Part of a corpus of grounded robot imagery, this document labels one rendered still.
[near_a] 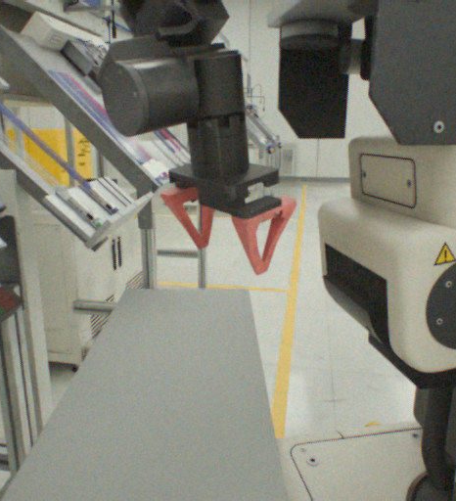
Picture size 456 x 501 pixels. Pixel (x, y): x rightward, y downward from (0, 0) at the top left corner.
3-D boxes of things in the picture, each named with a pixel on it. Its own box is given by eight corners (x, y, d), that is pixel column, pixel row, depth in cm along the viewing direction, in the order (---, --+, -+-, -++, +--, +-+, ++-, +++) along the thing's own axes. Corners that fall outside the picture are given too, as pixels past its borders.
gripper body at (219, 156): (231, 206, 40) (223, 121, 37) (167, 187, 47) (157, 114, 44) (282, 187, 43) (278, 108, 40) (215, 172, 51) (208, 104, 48)
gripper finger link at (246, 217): (251, 294, 42) (244, 198, 38) (205, 270, 47) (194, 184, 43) (300, 267, 45) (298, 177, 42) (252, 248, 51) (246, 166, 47)
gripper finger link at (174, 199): (205, 271, 47) (195, 184, 43) (168, 251, 52) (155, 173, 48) (253, 249, 51) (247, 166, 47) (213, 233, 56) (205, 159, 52)
